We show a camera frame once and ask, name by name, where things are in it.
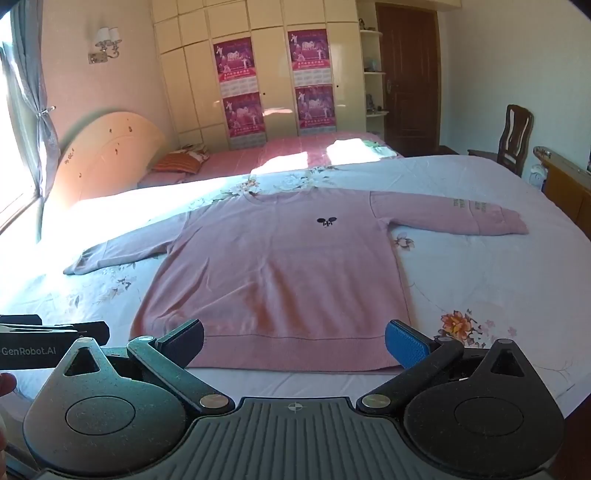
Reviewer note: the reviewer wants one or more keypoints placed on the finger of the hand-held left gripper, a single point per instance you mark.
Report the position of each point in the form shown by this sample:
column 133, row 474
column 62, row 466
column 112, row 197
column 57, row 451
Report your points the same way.
column 92, row 332
column 21, row 319

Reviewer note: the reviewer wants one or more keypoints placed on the curtain tieback hook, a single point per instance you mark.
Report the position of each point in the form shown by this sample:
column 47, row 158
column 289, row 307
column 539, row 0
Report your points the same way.
column 47, row 110

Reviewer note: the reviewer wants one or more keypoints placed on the window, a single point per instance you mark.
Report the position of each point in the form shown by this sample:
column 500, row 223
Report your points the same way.
column 14, row 184

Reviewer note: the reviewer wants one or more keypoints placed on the cream wardrobe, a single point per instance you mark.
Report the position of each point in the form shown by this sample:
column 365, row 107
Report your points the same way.
column 272, row 55

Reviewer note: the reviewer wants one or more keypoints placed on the pink striped bed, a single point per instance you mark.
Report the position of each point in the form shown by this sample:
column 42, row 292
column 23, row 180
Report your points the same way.
column 277, row 154

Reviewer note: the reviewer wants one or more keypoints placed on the wall lamp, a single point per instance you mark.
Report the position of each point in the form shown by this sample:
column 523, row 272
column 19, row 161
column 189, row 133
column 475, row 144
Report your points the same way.
column 107, row 44

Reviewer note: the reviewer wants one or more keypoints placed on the dark wooden door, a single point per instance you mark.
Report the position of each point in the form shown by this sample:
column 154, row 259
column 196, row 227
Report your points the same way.
column 408, row 69

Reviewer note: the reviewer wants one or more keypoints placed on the white corner shelf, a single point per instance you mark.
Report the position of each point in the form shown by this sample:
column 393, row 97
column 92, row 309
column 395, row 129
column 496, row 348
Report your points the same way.
column 371, row 83

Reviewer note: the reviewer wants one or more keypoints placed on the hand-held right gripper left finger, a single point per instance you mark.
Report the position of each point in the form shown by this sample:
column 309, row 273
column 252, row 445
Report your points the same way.
column 182, row 341

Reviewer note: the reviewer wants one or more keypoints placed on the striped pillow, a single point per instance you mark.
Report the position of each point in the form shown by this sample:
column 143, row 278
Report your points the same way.
column 175, row 164

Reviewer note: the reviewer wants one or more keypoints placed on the floral white bed sheet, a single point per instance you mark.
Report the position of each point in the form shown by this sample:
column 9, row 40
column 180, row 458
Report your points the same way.
column 485, row 277

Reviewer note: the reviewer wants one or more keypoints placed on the patterned pillow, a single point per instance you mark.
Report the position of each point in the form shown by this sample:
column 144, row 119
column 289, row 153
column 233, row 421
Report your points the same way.
column 196, row 151

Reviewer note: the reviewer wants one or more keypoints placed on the cream rounded headboard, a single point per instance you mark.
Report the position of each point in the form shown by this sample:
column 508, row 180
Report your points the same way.
column 101, row 157

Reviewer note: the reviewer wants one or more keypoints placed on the person's left hand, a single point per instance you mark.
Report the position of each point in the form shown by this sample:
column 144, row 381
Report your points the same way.
column 6, row 384

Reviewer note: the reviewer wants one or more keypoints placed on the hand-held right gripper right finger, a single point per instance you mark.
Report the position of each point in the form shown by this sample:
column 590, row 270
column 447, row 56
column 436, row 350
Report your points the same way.
column 408, row 344

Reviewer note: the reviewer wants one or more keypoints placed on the magenta wall poster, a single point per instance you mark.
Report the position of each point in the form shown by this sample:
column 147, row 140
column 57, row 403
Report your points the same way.
column 234, row 60
column 308, row 50
column 315, row 108
column 243, row 117

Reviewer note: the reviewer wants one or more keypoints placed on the white folded cloth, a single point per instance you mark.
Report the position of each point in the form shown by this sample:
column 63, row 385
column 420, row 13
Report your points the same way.
column 364, row 150

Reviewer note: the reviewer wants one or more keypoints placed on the pink sweater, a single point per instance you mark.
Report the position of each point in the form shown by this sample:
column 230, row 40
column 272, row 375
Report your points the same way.
column 277, row 277

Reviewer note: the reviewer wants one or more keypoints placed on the small shelf ornament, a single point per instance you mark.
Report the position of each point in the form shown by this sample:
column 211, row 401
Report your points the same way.
column 364, row 24
column 376, row 105
column 372, row 64

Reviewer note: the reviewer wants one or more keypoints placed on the wooden bed footboard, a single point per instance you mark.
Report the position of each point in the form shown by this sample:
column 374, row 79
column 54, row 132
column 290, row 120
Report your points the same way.
column 570, row 189

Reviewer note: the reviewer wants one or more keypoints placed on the grey curtain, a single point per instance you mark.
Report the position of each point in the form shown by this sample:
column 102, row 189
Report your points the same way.
column 27, row 92

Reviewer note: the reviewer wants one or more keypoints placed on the dark wooden chair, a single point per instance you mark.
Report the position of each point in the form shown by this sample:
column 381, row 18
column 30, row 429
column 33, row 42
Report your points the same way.
column 515, row 134

